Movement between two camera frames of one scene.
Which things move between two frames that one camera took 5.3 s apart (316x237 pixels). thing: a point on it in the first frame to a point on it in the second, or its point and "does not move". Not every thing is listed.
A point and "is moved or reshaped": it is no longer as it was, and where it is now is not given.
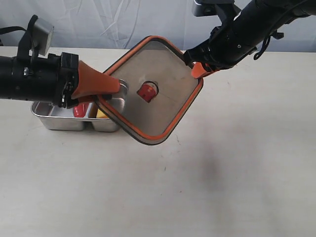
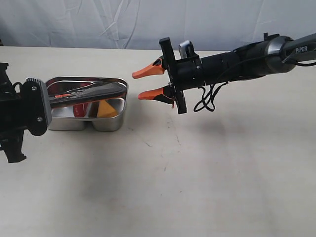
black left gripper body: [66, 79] to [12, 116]
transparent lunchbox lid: [157, 90] is moved or reshaped
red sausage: [80, 110] does not move
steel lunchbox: [54, 117] does not move
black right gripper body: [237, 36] to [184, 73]
